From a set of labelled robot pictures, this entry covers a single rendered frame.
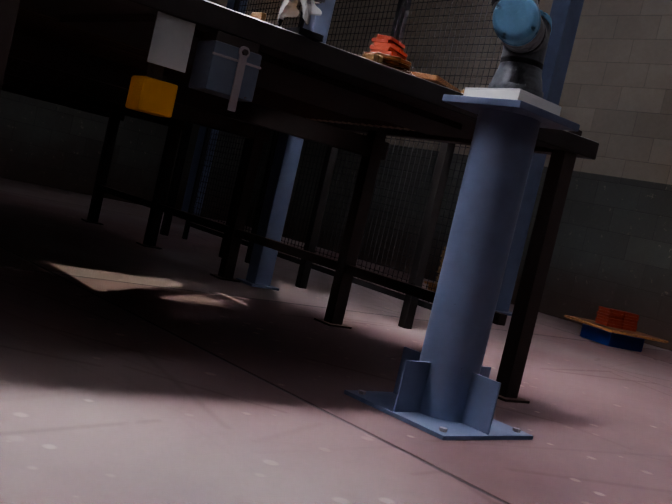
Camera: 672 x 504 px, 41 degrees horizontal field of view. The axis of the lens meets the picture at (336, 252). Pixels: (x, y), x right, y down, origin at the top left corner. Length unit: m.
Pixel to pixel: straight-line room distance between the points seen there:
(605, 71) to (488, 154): 5.69
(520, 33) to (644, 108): 5.46
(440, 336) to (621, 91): 5.68
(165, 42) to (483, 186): 0.90
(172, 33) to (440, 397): 1.16
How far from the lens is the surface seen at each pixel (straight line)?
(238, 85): 2.26
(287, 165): 4.69
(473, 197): 2.43
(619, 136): 7.84
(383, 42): 3.67
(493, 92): 2.45
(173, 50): 2.22
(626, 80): 7.95
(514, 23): 2.37
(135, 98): 2.18
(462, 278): 2.42
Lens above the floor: 0.51
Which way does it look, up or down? 3 degrees down
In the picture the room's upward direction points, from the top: 13 degrees clockwise
